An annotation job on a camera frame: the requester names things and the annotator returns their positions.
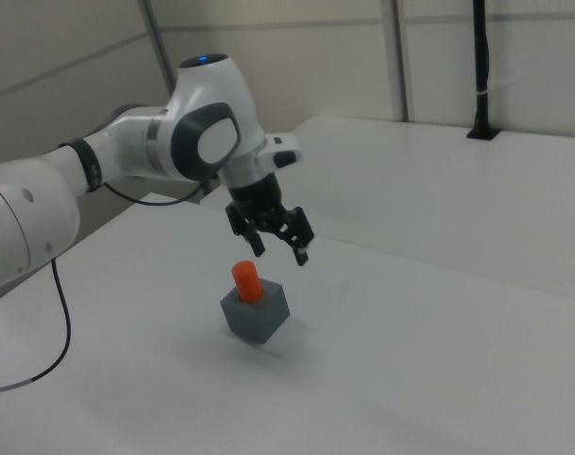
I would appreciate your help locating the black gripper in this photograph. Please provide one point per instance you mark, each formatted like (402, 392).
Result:
(258, 199)

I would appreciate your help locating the orange cylinder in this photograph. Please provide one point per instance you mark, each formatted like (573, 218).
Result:
(247, 282)

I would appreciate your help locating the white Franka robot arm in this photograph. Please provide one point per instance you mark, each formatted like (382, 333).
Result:
(126, 137)

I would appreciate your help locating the grey block with round hole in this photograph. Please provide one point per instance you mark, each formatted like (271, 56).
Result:
(258, 320)

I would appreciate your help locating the white desk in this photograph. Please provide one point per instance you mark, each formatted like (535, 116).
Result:
(457, 189)

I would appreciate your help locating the grey partition post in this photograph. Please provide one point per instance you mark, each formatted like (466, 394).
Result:
(160, 42)
(403, 57)

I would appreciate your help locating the black pole with base mount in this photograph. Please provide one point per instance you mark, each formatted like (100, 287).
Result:
(481, 57)

